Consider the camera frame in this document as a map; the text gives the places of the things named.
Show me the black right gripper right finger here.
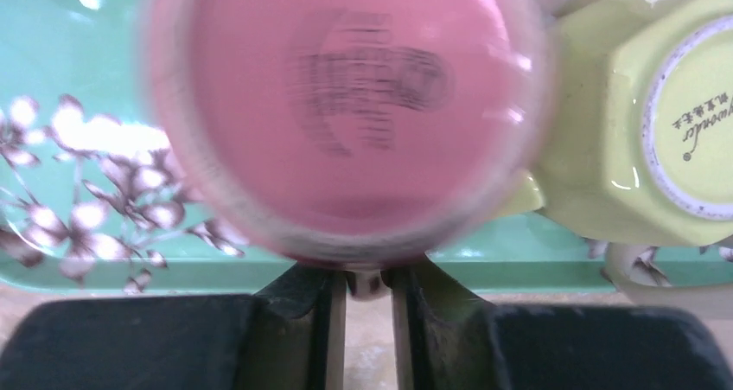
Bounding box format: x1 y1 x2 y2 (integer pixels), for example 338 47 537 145
391 261 732 390

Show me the teal floral tray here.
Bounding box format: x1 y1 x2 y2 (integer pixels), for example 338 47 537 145
1 0 732 302

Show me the pink glass mug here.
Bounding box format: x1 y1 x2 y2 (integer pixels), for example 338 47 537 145
144 0 551 299

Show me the light green faceted mug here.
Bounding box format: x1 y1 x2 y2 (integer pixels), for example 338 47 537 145
502 0 732 246

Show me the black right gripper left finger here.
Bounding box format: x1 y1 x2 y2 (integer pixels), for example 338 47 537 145
1 265 346 389

